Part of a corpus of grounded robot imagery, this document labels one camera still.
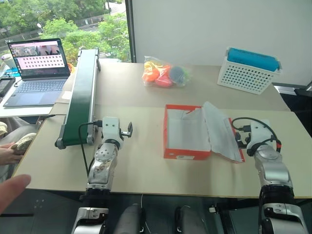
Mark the blue cloth roll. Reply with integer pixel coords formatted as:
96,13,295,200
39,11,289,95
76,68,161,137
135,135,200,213
226,47,280,73

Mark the green conveyor belt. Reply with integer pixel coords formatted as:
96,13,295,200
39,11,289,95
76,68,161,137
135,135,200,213
54,48,102,150

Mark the pale paper cup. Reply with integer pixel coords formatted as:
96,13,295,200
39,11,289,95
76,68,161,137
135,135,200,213
0,53,16,72

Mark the black tablet device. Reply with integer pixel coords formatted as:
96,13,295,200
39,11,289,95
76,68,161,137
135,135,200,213
0,77,16,98

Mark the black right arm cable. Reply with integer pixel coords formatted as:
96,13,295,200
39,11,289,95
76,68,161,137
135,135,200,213
231,117,283,153

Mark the orange shoe box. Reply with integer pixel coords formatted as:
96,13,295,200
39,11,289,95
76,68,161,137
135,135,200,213
163,101,246,164

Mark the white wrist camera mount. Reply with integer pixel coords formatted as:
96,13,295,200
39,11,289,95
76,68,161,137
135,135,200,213
100,117,124,145
246,119,275,150

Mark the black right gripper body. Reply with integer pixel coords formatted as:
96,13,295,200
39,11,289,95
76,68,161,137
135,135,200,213
239,133,252,149

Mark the person's blurred fingertip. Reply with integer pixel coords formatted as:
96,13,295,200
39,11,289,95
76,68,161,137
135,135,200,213
0,174,32,215

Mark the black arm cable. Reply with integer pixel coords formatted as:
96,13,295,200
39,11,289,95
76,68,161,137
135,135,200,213
231,117,283,153
78,120,103,178

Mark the person's bare hand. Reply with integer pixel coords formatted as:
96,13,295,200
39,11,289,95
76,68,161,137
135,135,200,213
0,143,24,167

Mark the black window frame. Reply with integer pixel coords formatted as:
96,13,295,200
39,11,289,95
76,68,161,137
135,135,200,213
125,0,137,63

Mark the clear bag of colourful toys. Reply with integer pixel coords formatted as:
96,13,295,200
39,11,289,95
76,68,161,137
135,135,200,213
141,56,193,89

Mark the black furniture piece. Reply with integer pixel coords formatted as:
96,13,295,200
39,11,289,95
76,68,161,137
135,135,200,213
272,80,312,137

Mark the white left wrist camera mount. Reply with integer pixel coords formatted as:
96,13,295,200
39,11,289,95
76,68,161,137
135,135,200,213
100,117,124,145

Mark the white perforated plastic basket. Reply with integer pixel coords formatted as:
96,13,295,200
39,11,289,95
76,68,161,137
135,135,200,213
216,47,283,95

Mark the white wrapping paper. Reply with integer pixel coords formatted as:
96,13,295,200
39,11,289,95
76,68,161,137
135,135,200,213
167,101,242,162

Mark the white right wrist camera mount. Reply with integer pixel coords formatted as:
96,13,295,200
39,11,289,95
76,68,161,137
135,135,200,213
246,119,275,150

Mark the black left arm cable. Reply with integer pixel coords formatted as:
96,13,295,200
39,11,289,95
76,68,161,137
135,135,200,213
78,120,103,178

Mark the white side table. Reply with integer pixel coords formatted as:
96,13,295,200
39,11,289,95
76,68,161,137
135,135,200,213
0,72,75,118

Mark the person's grey trouser leg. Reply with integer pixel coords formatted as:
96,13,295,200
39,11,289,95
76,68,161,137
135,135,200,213
0,124,38,147

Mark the grey laptop computer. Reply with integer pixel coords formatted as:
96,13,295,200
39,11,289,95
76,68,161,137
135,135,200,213
3,38,72,108

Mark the orange cable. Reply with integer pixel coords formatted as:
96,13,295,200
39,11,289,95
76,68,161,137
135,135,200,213
66,61,78,74

